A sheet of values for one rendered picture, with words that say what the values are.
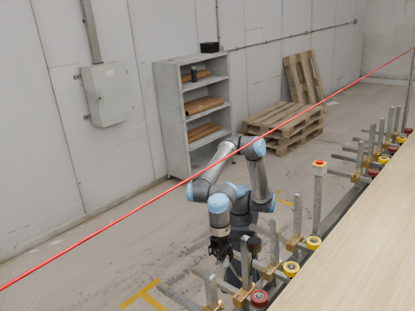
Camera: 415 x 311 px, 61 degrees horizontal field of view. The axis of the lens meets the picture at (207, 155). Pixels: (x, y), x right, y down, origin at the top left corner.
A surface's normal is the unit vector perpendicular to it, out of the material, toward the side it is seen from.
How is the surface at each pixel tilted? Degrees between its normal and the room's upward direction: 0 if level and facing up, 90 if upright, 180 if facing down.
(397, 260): 0
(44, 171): 90
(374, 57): 90
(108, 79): 90
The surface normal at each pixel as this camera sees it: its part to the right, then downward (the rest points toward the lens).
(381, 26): -0.68, 0.34
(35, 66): 0.72, 0.22
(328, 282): -0.08, -0.91
